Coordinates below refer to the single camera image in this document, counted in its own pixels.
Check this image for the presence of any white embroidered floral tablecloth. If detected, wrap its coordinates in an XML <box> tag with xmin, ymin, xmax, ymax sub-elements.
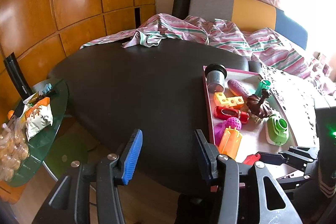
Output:
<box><xmin>260</xmin><ymin>64</ymin><xmax>322</xmax><ymax>148</ymax></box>

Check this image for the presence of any orange yellow block toy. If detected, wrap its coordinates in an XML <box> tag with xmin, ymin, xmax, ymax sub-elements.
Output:
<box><xmin>214</xmin><ymin>92</ymin><xmax>245</xmax><ymax>109</ymax></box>

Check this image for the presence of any grey black cylinder toy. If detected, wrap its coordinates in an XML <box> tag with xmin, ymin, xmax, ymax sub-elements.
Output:
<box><xmin>205</xmin><ymin>63</ymin><xmax>227</xmax><ymax>93</ymax></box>

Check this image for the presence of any pink storage tray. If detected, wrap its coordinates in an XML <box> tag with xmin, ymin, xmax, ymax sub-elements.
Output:
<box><xmin>202</xmin><ymin>65</ymin><xmax>299</xmax><ymax>180</ymax></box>

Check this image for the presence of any green plastic cup toy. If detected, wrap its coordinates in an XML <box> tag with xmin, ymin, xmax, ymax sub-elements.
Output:
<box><xmin>255</xmin><ymin>79</ymin><xmax>271</xmax><ymax>98</ymax></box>

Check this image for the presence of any white orange snack bag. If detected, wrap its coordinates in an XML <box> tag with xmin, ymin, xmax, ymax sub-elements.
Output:
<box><xmin>19</xmin><ymin>92</ymin><xmax>53</xmax><ymax>141</ymax></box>

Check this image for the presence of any dark brown plastic toy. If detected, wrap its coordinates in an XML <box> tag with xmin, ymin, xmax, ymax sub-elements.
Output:
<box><xmin>246</xmin><ymin>89</ymin><xmax>272</xmax><ymax>119</ymax></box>

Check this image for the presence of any red glossy cylinder case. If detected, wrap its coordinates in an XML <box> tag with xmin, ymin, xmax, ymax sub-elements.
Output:
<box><xmin>214</xmin><ymin>106</ymin><xmax>249</xmax><ymax>124</ymax></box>

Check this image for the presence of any purple oval toy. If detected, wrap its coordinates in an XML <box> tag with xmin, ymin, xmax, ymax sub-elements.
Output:
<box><xmin>227</xmin><ymin>79</ymin><xmax>252</xmax><ymax>101</ymax></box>

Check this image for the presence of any red plastic block toy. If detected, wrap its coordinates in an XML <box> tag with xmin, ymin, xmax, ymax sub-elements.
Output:
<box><xmin>243</xmin><ymin>153</ymin><xmax>261</xmax><ymax>165</ymax></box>

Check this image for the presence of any multicolour sofa backrest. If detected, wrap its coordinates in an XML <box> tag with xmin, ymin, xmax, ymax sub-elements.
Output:
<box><xmin>189</xmin><ymin>0</ymin><xmax>307</xmax><ymax>49</ymax></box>

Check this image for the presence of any green plastic bottle toy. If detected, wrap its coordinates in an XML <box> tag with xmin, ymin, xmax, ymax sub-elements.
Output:
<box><xmin>265</xmin><ymin>114</ymin><xmax>289</xmax><ymax>146</ymax></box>

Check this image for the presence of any striped pink bed sheet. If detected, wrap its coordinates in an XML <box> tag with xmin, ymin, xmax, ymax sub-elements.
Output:
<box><xmin>83</xmin><ymin>14</ymin><xmax>330</xmax><ymax>82</ymax></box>

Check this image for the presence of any black tube on side table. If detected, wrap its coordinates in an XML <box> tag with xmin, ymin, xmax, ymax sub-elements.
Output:
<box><xmin>3</xmin><ymin>52</ymin><xmax>33</xmax><ymax>101</ymax></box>

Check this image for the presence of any clear bag of snacks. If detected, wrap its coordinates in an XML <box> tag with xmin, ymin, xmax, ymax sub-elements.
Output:
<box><xmin>0</xmin><ymin>115</ymin><xmax>30</xmax><ymax>181</ymax></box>

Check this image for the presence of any orange plastic crown toy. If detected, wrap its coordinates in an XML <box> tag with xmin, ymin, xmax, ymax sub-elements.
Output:
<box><xmin>218</xmin><ymin>126</ymin><xmax>243</xmax><ymax>159</ymax></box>

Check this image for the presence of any magenta plastic toy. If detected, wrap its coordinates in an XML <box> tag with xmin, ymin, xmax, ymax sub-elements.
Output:
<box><xmin>213</xmin><ymin>117</ymin><xmax>242</xmax><ymax>147</ymax></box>

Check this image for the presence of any green glass side table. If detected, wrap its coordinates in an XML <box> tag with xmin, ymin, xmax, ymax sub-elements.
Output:
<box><xmin>7</xmin><ymin>79</ymin><xmax>88</xmax><ymax>187</ymax></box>

